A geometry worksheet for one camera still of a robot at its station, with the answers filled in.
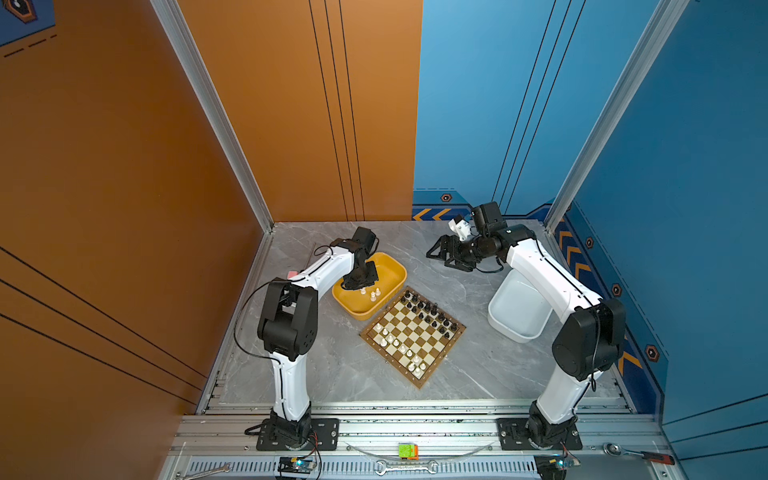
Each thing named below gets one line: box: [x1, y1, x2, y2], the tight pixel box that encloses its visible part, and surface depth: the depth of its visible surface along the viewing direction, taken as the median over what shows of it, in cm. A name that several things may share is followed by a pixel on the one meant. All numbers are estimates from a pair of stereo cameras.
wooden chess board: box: [359, 286, 467, 389], surface depth 91 cm
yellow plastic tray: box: [332, 252, 408, 321], surface depth 98 cm
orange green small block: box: [398, 442, 419, 460], surface depth 71 cm
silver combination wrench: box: [375, 460, 439, 476], surface depth 71 cm
